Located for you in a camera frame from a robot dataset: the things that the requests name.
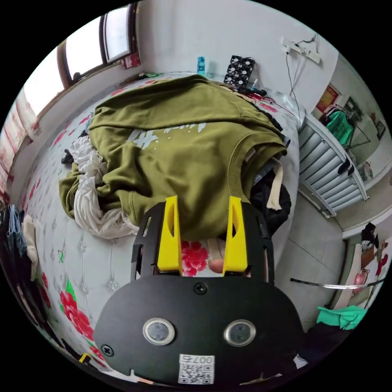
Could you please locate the pile of clothes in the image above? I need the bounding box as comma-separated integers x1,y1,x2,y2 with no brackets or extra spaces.
0,204,42,294
60,82,292,241

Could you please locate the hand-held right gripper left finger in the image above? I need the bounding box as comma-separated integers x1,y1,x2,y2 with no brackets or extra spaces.
157,196,183,274

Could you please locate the clothes rack with garments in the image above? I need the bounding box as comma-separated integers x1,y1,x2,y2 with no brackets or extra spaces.
324,103,372,148

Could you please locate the red box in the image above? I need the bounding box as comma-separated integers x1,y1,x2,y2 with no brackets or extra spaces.
122,53,142,70

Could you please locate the white radiator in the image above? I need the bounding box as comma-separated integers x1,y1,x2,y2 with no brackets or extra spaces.
297,116,369,218

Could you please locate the black fan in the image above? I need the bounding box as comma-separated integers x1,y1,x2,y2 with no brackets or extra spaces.
224,55,256,89

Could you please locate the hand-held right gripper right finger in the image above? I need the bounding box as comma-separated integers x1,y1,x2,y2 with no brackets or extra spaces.
222,196,248,276

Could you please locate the window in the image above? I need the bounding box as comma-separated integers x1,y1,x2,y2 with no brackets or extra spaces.
21,3,138,116

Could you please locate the white power strip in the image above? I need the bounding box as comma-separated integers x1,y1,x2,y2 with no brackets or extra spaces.
282,36,322,64

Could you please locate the bed with floral sheet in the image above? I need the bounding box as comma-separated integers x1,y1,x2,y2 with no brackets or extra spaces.
12,71,304,373

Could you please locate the bean green long sleeve sweatshirt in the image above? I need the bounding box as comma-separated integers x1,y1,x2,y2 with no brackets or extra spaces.
58,74,289,241

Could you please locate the red patterned curtain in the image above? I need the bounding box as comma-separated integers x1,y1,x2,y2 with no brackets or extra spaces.
0,89,42,192

